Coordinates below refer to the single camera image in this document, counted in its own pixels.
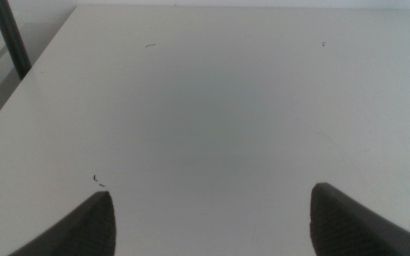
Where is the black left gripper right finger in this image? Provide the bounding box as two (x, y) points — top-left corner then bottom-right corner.
(309, 182), (410, 256)

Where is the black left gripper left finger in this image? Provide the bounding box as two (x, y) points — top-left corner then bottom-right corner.
(8, 191), (117, 256)

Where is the black metal pole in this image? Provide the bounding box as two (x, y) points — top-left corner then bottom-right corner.
(0, 0), (33, 81)

